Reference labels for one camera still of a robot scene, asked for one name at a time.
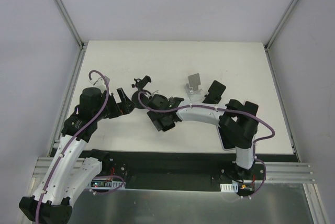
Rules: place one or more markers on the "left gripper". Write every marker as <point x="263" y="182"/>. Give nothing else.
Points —
<point x="118" y="102"/>

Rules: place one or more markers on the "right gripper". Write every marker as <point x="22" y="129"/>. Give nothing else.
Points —
<point x="147" y="94"/>

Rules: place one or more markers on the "black clamp phone stand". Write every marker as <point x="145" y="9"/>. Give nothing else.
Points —
<point x="139" y="84"/>

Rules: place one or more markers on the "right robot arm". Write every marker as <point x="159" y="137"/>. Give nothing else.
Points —
<point x="236" y="123"/>

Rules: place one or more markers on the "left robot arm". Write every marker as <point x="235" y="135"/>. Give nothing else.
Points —
<point x="54" y="198"/>

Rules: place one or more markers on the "silver folding phone stand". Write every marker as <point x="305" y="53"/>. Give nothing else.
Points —
<point x="193" y="88"/>

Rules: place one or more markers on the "black folding phone stand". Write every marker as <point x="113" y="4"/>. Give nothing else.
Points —
<point x="215" y="92"/>

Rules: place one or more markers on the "lilac case phone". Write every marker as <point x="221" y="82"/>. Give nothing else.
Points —
<point x="226" y="139"/>

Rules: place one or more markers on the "pink case phone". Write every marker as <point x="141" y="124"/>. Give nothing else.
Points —
<point x="251" y="108"/>

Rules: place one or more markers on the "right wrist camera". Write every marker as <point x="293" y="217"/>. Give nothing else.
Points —
<point x="150" y="95"/>

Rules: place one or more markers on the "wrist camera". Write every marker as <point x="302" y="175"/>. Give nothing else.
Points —
<point x="150" y="95"/>
<point x="102" y="83"/>

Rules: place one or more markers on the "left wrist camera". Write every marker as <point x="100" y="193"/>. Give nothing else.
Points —
<point x="102" y="83"/>

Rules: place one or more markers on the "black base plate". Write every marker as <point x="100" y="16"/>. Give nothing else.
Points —
<point x="199" y="172"/>

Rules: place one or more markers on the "left aluminium frame post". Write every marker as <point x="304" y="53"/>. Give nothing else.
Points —
<point x="69" y="23"/>

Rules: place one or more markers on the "aluminium frame post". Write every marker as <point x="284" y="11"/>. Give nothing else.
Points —
<point x="281" y="23"/>
<point x="69" y="23"/>

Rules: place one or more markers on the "right aluminium frame post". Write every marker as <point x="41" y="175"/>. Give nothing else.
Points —
<point x="281" y="23"/>

